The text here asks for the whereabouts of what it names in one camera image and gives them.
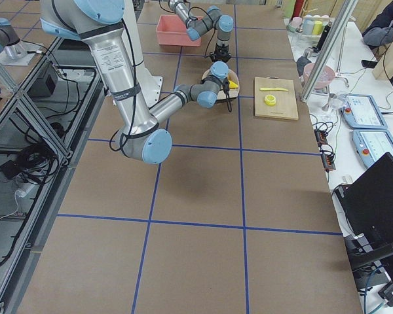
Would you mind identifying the yellow plastic knife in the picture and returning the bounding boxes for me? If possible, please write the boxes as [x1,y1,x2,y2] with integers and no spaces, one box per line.
[259,87,289,92]

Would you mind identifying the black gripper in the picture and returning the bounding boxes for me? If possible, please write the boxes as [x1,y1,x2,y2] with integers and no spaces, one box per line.
[209,45,231,63]
[218,78,230,95]

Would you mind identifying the upper blue teach pendant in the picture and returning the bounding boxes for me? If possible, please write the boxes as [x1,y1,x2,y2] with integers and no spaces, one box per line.
[341,94,388,130]

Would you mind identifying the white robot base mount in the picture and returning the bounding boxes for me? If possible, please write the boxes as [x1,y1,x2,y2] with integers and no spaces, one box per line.
[122,0,163,107]

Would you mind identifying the blue teach pendant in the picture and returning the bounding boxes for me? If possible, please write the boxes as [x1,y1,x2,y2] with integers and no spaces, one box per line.
[351,130,393,168]
[341,94,388,130]

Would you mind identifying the lower blue teach pendant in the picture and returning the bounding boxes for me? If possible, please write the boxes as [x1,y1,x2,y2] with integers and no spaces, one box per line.
[351,130,393,168]

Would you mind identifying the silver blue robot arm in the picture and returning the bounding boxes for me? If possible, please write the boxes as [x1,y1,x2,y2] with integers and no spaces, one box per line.
[166,1,234,63]
[40,1,229,164]

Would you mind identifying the pink bowl with clear pieces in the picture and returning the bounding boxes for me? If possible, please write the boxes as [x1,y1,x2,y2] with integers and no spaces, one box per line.
[303,63,335,90]

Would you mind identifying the pink plastic bin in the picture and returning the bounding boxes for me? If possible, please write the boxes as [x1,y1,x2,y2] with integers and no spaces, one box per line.
[156,14,201,47]

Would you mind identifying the aluminium frame post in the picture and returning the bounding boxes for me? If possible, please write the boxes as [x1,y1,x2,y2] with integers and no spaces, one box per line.
[300,0,358,103]

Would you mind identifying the yellow toy corn cob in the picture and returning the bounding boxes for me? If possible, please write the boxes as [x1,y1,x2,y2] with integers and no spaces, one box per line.
[229,80,238,89]

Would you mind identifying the yellow lemon slices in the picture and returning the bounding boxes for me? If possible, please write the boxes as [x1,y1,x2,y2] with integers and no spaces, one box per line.
[264,94,276,106]

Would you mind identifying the wooden cutting board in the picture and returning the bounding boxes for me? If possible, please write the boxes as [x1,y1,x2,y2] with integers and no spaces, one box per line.
[254,77,299,120]

